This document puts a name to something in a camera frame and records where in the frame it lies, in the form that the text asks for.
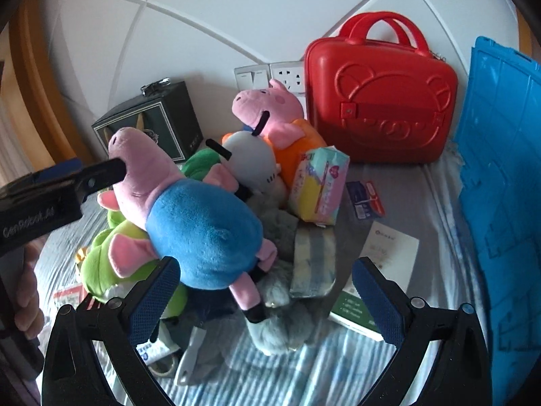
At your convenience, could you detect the small white medicine box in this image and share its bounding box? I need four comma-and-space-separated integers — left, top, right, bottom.
136, 338, 181, 365

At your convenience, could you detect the white wall socket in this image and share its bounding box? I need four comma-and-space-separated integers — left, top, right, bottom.
269, 61, 307, 109

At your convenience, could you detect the pink pig plush blue shirt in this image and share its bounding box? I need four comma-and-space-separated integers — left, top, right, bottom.
97, 127, 278, 324

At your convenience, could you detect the blue striped cloth desktop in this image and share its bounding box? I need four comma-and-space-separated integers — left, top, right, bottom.
34, 152, 499, 406

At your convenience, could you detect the pink pig plush orange dress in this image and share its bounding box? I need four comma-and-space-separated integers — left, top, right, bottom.
232, 78, 329, 189

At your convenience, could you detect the white round-headed plush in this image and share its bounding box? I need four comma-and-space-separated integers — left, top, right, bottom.
208, 111, 284, 200

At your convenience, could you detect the black gift box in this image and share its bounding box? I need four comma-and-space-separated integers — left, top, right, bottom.
92, 80, 204, 163

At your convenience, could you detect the red hard-shell suitcase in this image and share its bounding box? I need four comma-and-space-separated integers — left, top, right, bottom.
303, 12, 459, 165

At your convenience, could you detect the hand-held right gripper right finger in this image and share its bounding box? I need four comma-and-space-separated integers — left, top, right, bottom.
352, 256, 493, 406

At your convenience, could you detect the wooden curved frame post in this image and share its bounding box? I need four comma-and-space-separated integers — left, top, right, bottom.
17, 0, 99, 166

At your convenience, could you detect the beige tape roll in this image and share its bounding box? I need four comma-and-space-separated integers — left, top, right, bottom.
148, 354, 179, 378

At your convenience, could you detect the pastel tissue packet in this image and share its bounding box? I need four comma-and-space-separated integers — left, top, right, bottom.
288, 146, 351, 226

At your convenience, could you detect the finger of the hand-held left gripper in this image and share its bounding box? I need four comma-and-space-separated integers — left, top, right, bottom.
75, 158, 128, 204

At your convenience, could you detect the blue red card packet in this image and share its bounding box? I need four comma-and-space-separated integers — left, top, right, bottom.
346, 180, 388, 221

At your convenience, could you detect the plastic-wrapped pale pack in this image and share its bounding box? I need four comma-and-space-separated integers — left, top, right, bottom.
289, 227, 337, 299

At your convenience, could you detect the white green box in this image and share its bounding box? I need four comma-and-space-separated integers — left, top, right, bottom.
329, 221, 420, 342

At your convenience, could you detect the pink tissue packet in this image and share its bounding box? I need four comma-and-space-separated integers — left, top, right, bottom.
57, 283, 92, 306

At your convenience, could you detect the green plush toy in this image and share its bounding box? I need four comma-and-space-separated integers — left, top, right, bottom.
79, 148, 231, 319

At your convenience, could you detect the wall switch plate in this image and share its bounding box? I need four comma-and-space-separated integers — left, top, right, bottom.
234, 64, 272, 94

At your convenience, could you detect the person's left hand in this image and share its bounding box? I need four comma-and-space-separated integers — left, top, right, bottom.
14, 246, 46, 331

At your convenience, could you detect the blue plastic crate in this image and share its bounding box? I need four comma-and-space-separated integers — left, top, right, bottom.
453, 36, 541, 394

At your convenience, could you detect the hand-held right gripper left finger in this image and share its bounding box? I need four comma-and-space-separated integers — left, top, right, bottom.
41, 256, 182, 406

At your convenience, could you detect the grey furry plush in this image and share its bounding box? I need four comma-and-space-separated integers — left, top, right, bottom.
243, 186, 324, 357

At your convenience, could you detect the small metal item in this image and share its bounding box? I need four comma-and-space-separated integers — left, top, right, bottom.
141, 77, 172, 96

